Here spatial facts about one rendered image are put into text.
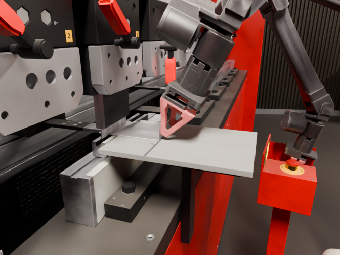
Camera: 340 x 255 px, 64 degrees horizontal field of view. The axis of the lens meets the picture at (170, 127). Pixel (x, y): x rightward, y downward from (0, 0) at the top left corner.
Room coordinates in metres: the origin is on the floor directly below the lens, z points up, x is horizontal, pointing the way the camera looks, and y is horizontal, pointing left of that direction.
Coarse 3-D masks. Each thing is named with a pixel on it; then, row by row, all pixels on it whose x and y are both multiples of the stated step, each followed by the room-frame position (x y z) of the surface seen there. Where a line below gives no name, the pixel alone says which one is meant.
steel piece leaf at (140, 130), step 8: (168, 120) 0.53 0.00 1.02; (120, 128) 0.54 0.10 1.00; (128, 128) 0.54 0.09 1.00; (136, 128) 0.54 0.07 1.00; (144, 128) 0.54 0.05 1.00; (152, 128) 0.54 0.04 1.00; (168, 128) 0.53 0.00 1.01; (128, 136) 0.50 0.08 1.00; (136, 136) 0.50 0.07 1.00; (144, 136) 0.50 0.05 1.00; (152, 136) 0.50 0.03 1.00; (160, 136) 0.48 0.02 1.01
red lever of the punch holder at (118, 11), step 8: (104, 0) 0.39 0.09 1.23; (112, 0) 0.39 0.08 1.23; (104, 8) 0.39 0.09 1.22; (112, 8) 0.39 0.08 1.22; (112, 16) 0.40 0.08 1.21; (120, 16) 0.41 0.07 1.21; (112, 24) 0.42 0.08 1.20; (120, 24) 0.41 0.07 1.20; (128, 24) 0.43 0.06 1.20; (120, 32) 0.43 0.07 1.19; (128, 32) 0.43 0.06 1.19; (120, 40) 0.45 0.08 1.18; (128, 40) 0.45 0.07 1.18; (136, 40) 0.45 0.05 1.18; (128, 48) 0.45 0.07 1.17; (136, 48) 0.45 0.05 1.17
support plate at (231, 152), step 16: (192, 128) 0.55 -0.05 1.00; (208, 128) 0.55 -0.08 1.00; (112, 144) 0.46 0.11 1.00; (128, 144) 0.46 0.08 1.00; (144, 144) 0.46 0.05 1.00; (160, 144) 0.46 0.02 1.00; (176, 144) 0.46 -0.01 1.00; (192, 144) 0.46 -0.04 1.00; (208, 144) 0.46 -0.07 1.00; (224, 144) 0.46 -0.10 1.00; (240, 144) 0.46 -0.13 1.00; (144, 160) 0.41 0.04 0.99; (160, 160) 0.40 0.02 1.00; (176, 160) 0.39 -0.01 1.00; (192, 160) 0.39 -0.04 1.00; (208, 160) 0.39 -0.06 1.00; (224, 160) 0.39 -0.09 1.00; (240, 160) 0.39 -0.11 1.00
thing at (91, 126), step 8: (48, 120) 0.59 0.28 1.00; (56, 120) 0.59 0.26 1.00; (64, 120) 0.59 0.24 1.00; (24, 128) 0.53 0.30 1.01; (32, 128) 0.55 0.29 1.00; (40, 128) 0.57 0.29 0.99; (48, 128) 0.59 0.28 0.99; (64, 128) 0.55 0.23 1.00; (72, 128) 0.55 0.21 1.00; (80, 128) 0.54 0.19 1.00; (88, 128) 0.54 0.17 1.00; (96, 128) 0.54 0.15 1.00; (24, 136) 0.54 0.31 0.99
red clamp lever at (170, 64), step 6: (162, 48) 0.66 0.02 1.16; (168, 48) 0.65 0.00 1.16; (174, 48) 0.64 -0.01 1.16; (168, 54) 0.65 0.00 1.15; (168, 60) 0.65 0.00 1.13; (174, 60) 0.65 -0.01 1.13; (168, 66) 0.65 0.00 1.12; (174, 66) 0.64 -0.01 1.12; (168, 72) 0.65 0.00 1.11; (174, 72) 0.64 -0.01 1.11; (168, 78) 0.65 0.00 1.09; (174, 78) 0.64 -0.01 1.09
